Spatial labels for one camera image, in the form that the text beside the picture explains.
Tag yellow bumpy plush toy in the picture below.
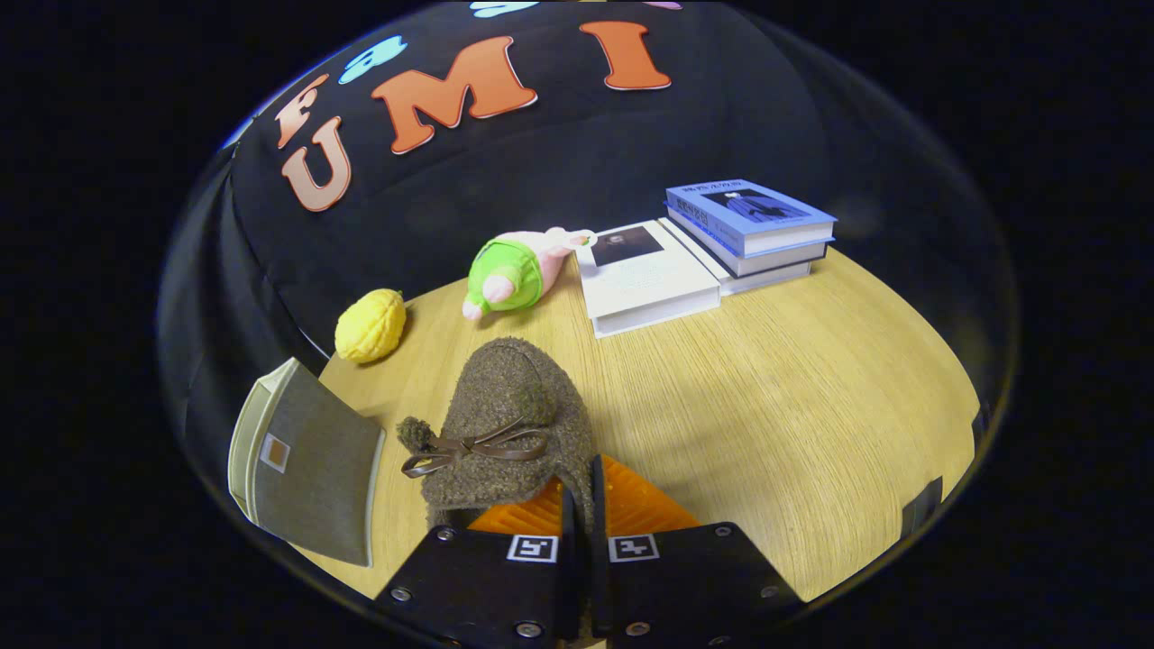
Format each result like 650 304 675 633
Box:
334 288 408 364

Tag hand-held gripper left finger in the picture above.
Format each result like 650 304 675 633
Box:
374 478 582 645

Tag blue cover book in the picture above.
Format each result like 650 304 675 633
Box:
665 212 830 279
665 178 838 258

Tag brown fuzzy shoe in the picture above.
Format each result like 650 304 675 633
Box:
397 336 596 533

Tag green and pink plush toy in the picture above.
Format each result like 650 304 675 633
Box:
462 227 598 323

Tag thick white book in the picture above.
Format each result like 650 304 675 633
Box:
575 220 722 339

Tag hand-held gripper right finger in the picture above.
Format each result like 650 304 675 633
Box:
588 453 805 648

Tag cream fabric storage box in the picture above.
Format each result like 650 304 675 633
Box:
227 357 387 569

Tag thin white book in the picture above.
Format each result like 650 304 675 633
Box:
656 219 814 297

